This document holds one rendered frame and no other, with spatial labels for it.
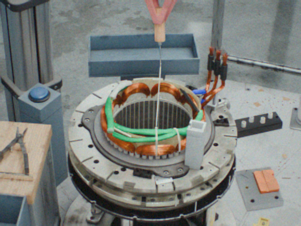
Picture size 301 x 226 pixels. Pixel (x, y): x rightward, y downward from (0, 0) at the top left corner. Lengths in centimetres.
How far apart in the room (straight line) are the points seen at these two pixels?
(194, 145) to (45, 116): 41
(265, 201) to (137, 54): 46
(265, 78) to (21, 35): 191
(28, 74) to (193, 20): 212
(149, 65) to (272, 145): 42
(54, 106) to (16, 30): 22
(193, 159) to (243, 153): 54
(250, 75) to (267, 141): 157
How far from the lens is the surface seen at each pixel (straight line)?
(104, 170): 126
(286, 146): 181
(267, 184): 167
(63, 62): 342
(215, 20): 310
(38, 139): 137
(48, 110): 152
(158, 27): 120
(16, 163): 133
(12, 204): 128
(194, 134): 121
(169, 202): 125
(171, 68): 158
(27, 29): 164
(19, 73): 171
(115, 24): 368
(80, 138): 132
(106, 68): 158
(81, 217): 157
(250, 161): 175
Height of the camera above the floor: 197
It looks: 39 degrees down
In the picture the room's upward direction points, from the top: 2 degrees clockwise
